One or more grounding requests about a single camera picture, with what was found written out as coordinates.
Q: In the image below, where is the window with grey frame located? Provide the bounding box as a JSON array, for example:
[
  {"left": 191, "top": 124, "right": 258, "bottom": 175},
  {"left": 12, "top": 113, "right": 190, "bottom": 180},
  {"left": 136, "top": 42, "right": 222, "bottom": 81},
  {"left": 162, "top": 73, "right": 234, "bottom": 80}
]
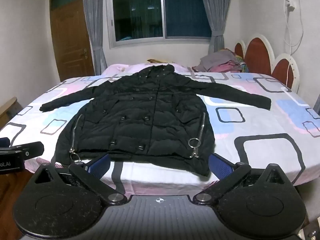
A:
[{"left": 106, "top": 0, "right": 211, "bottom": 47}]

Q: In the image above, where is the brown wooden door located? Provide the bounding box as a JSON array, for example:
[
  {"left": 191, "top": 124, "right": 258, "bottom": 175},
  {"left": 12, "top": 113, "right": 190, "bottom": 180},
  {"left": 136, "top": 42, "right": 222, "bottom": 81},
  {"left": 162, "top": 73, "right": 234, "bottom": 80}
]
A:
[{"left": 49, "top": 0, "right": 94, "bottom": 81}]

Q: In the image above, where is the black hooded puffer jacket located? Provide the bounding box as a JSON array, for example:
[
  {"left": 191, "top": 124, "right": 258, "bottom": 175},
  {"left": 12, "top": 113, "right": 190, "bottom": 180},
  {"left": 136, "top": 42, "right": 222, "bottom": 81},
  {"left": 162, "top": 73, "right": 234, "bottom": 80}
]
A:
[{"left": 40, "top": 64, "right": 271, "bottom": 176}]

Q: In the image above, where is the stack of folded clothes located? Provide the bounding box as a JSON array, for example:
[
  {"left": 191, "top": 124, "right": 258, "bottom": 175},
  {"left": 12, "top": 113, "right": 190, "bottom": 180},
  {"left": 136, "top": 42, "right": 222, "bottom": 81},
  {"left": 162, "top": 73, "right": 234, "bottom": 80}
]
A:
[{"left": 193, "top": 49, "right": 248, "bottom": 73}]

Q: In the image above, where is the white charging cable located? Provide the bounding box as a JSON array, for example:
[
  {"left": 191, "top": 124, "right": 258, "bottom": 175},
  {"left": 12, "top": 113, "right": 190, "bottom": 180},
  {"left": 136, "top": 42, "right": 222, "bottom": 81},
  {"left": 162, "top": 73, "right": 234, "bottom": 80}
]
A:
[{"left": 284, "top": 0, "right": 304, "bottom": 86}]

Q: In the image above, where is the white wall socket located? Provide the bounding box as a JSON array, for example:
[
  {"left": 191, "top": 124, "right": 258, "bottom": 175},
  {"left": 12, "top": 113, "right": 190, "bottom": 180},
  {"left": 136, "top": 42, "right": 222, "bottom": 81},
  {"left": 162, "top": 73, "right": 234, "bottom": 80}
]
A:
[{"left": 284, "top": 0, "right": 296, "bottom": 12}]

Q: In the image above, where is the grey curtain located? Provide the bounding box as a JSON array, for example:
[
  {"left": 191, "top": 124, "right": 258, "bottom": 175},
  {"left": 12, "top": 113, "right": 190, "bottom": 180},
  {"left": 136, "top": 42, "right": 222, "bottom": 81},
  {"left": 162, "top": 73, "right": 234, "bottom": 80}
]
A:
[
  {"left": 83, "top": 0, "right": 107, "bottom": 75},
  {"left": 203, "top": 0, "right": 231, "bottom": 54}
]

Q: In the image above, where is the red white headboard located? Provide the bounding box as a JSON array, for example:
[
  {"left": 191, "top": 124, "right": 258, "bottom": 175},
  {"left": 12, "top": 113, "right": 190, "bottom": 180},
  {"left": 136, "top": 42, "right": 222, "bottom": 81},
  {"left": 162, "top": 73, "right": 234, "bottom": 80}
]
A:
[{"left": 234, "top": 34, "right": 300, "bottom": 93}]

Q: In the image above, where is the yellow patterned pillow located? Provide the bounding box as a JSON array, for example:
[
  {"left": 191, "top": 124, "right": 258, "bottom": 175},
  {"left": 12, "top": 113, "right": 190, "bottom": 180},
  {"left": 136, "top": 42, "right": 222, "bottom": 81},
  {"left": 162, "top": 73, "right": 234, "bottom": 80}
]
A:
[{"left": 147, "top": 59, "right": 167, "bottom": 64}]

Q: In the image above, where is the right grey curtain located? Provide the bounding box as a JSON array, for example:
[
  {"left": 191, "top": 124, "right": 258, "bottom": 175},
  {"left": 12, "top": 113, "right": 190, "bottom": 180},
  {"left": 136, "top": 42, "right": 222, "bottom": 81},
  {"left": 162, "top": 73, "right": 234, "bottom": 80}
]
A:
[{"left": 203, "top": 0, "right": 231, "bottom": 54}]

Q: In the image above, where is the pink blanket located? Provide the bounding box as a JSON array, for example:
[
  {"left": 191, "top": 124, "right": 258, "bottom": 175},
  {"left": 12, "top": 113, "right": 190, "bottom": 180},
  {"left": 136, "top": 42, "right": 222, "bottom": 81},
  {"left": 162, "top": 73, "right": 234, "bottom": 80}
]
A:
[{"left": 101, "top": 63, "right": 190, "bottom": 77}]

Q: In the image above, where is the left grey curtain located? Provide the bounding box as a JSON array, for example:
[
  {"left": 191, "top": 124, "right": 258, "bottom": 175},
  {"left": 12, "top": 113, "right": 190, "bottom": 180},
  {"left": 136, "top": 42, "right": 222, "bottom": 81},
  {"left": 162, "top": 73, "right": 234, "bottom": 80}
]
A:
[{"left": 83, "top": 0, "right": 107, "bottom": 75}]

